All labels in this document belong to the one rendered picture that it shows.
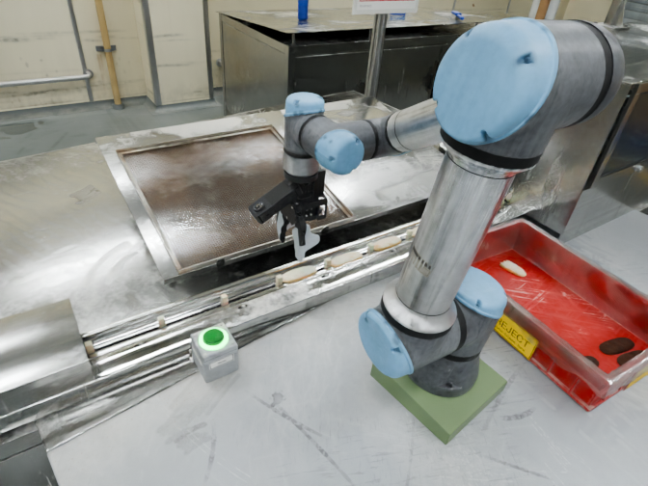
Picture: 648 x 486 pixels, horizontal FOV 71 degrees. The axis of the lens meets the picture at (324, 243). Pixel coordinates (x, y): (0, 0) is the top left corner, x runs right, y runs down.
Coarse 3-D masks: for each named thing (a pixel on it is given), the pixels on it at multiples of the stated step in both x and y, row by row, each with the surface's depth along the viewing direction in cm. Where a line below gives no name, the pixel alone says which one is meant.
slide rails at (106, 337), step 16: (320, 272) 114; (240, 288) 107; (256, 288) 107; (272, 288) 107; (192, 304) 101; (208, 304) 102; (144, 320) 96; (112, 336) 92; (144, 336) 93; (96, 352) 89
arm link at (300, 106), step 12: (288, 96) 85; (300, 96) 85; (312, 96) 86; (288, 108) 85; (300, 108) 83; (312, 108) 84; (288, 120) 86; (300, 120) 84; (288, 132) 87; (288, 144) 89; (300, 156) 89
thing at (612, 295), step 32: (512, 224) 126; (480, 256) 126; (544, 256) 124; (576, 256) 116; (576, 288) 118; (608, 288) 110; (512, 320) 99; (640, 320) 106; (576, 352) 88; (608, 384) 83
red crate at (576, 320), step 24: (480, 264) 126; (528, 264) 127; (504, 288) 118; (528, 288) 119; (552, 288) 120; (552, 312) 112; (576, 312) 113; (600, 312) 113; (576, 336) 106; (600, 336) 107; (624, 336) 107; (552, 360) 93; (600, 360) 101; (576, 384) 90
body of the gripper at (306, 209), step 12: (300, 180) 92; (312, 180) 94; (324, 180) 98; (312, 192) 98; (288, 204) 97; (300, 204) 97; (312, 204) 97; (288, 216) 99; (312, 216) 101; (324, 216) 101
